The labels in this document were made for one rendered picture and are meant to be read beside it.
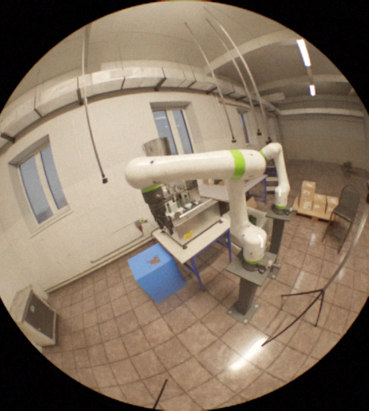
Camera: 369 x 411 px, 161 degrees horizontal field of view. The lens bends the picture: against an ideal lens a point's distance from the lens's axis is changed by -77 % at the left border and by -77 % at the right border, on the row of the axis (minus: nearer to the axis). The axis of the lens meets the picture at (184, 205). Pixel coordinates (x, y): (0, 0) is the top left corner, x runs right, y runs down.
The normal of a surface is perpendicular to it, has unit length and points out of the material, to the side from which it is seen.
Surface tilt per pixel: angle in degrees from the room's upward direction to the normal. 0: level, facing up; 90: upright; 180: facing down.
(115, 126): 90
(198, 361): 0
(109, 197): 90
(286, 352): 0
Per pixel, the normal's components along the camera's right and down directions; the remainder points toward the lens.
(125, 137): 0.55, 0.18
